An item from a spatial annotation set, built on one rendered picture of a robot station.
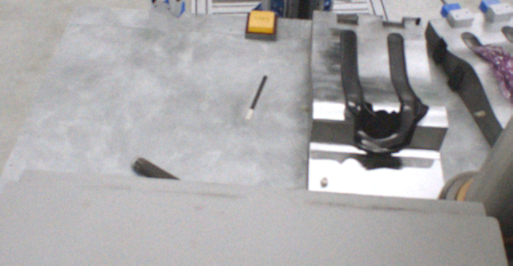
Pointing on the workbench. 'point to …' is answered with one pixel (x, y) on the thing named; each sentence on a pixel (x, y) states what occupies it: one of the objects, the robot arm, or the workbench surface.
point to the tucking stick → (256, 97)
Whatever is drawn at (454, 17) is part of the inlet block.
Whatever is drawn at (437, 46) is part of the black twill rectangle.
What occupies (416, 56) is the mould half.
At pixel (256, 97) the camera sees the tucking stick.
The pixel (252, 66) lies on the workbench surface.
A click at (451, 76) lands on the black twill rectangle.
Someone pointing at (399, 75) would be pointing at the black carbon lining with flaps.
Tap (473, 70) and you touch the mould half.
